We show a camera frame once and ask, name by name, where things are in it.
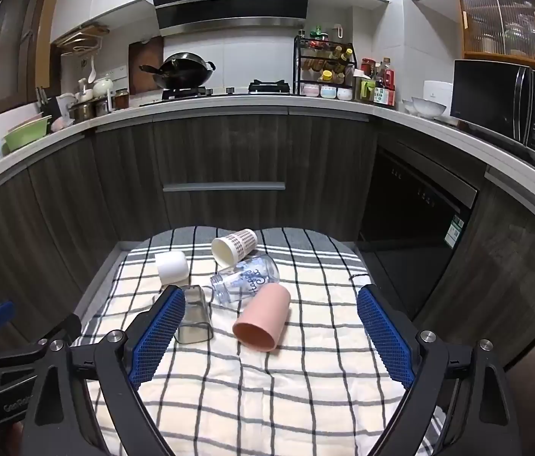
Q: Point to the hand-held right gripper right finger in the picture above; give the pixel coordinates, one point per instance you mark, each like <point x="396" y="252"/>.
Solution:
<point x="386" y="337"/>

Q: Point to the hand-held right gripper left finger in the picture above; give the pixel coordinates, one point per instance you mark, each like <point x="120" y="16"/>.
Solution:
<point x="156" y="337"/>

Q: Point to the grey transparent cup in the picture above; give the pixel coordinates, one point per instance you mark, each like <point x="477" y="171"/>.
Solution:
<point x="196" y="316"/>

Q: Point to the white cup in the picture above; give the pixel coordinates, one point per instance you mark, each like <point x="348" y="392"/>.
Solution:
<point x="171" y="268"/>

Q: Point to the clear printed glass cup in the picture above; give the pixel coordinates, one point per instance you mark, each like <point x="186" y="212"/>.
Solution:
<point x="243" y="281"/>

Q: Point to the pink cup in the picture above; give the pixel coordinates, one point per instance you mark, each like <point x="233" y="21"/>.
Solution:
<point x="262" y="319"/>

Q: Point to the dotted paper cup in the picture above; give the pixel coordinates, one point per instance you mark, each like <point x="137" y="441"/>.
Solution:
<point x="235" y="246"/>

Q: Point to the checked cloth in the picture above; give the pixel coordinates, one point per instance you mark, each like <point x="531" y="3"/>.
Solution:
<point x="253" y="389"/>

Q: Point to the black dishwasher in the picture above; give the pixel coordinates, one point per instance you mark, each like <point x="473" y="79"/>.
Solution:
<point x="414" y="218"/>

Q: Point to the dark wood drawer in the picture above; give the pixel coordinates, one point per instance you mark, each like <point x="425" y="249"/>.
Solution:
<point x="224" y="206"/>

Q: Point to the green basin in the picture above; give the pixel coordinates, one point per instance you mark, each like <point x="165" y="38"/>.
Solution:
<point x="27" y="135"/>

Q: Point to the knife block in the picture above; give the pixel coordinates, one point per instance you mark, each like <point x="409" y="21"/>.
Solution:
<point x="44" y="102"/>

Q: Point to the white measuring jug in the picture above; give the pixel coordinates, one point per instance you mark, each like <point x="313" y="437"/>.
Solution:
<point x="65" y="105"/>

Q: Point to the steel pot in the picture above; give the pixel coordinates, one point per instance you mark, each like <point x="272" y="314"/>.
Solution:
<point x="84" y="110"/>

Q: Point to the small white bowl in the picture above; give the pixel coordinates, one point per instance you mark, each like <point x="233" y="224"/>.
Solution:
<point x="408" y="107"/>

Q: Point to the large white bowl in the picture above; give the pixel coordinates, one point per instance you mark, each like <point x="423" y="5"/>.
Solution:
<point x="429" y="107"/>

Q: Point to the brown glass jar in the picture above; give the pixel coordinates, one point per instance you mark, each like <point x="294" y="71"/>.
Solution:
<point x="122" y="99"/>

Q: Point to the red label bottle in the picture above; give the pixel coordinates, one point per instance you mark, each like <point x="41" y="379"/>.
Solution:
<point x="389" y="86"/>

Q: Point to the blue ceramic jar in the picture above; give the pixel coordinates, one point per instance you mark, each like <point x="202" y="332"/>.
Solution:
<point x="328" y="91"/>

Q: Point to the white teapot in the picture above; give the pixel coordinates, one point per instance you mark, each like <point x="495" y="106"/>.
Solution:
<point x="103" y="87"/>

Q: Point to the gas stove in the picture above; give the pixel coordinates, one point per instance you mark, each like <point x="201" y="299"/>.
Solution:
<point x="229" y="92"/>

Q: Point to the pink ceramic jar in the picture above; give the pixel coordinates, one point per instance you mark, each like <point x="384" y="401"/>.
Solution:
<point x="310" y="90"/>

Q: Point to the black microwave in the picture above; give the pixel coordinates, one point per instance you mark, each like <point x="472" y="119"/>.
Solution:
<point x="490" y="95"/>

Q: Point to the white ladle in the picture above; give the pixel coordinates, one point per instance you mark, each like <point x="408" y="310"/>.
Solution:
<point x="92" y="70"/>

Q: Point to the black wok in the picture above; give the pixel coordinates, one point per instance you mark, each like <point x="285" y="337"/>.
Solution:
<point x="184" y="72"/>

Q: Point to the brown door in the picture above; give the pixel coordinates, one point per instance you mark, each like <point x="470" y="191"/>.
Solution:
<point x="15" y="47"/>

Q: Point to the black spice rack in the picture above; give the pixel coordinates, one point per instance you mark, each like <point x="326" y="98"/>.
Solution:
<point x="326" y="64"/>

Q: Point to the brown cutting board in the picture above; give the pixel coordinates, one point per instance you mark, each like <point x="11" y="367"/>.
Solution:
<point x="146" y="57"/>

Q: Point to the wooden glass-door cabinet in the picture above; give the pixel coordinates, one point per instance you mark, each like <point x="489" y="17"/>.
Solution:
<point x="504" y="23"/>

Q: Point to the wall-mounted hanging rack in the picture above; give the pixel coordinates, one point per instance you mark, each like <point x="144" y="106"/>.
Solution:
<point x="82" y="38"/>

